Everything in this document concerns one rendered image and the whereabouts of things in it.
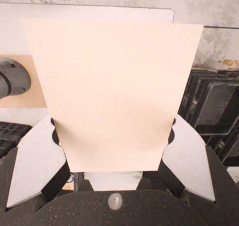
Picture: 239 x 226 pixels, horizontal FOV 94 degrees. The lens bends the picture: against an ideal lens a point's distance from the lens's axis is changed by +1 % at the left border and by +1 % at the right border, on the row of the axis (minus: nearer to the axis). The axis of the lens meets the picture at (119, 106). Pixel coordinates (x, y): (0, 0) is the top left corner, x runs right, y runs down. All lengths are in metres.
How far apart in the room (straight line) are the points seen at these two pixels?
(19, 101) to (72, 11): 0.45
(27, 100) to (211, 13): 1.52
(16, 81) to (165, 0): 1.21
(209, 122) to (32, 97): 1.22
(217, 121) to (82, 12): 1.17
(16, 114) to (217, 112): 1.34
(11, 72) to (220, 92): 1.18
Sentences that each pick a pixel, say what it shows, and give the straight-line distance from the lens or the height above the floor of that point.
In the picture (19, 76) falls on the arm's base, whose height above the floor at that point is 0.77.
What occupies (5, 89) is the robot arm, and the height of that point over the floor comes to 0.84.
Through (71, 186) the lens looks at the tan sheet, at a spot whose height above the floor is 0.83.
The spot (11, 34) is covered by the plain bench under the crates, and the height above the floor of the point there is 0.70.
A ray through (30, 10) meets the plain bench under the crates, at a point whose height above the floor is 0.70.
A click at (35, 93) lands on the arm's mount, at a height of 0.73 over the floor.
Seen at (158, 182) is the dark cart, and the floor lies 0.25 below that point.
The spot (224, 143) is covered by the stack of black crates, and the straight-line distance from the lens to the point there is 1.40.
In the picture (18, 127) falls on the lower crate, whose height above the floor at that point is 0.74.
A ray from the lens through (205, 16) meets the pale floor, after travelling 1.47.
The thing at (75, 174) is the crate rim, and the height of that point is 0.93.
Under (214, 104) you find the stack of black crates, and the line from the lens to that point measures 1.10.
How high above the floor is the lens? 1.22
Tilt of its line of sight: 62 degrees down
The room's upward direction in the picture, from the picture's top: 176 degrees clockwise
